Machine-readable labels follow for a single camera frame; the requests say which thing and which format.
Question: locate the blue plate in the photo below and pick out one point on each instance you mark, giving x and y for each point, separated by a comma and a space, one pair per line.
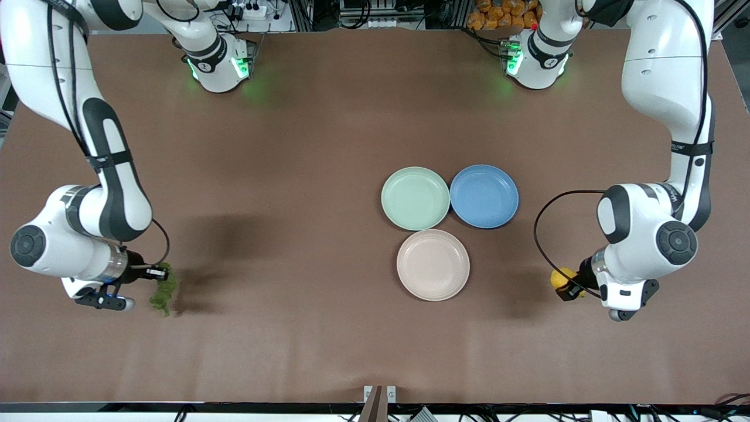
484, 196

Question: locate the orange snack bag pile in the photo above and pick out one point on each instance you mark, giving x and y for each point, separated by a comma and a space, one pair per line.
498, 14

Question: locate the mint green plate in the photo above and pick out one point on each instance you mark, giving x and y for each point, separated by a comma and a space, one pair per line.
415, 198

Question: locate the aluminium frame profile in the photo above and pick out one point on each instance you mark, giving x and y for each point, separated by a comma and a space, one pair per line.
719, 34

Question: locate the metal table edge bracket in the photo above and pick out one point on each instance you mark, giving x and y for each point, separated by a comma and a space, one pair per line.
375, 404

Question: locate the green lettuce leaf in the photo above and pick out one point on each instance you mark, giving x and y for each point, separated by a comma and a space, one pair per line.
164, 294

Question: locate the off-white plate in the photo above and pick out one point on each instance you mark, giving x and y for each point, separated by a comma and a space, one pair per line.
433, 265

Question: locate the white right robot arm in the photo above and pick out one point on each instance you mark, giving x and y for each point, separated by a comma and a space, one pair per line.
111, 193

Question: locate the yellow lemon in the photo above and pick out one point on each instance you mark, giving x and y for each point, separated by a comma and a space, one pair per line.
561, 276

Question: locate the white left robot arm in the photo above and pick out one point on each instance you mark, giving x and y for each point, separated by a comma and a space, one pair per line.
650, 58

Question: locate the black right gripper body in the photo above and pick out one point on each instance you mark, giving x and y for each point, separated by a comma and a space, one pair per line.
135, 268

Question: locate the white power strip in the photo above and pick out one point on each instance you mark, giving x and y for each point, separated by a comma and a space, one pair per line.
252, 10

